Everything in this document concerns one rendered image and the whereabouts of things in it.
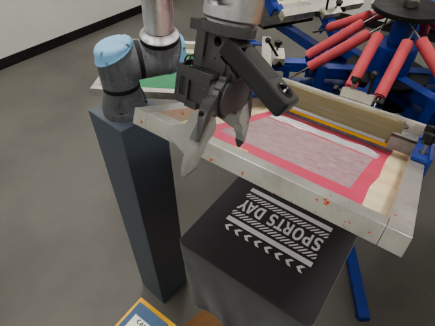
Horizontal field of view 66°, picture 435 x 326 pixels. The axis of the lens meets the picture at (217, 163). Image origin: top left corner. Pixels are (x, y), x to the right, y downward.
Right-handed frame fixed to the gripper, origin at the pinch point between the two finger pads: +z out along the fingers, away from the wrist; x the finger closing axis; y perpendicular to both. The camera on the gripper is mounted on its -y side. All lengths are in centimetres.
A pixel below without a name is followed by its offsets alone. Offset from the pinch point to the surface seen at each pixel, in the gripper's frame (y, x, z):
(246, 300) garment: -3, -28, 56
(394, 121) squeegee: -17, -71, 4
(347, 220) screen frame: -19.7, -10.8, 5.8
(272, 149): 3.4, -31.7, 9.3
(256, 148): 5.9, -27.6, 8.9
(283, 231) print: -2, -47, 41
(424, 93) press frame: -20, -140, 5
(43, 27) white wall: 381, -199, 63
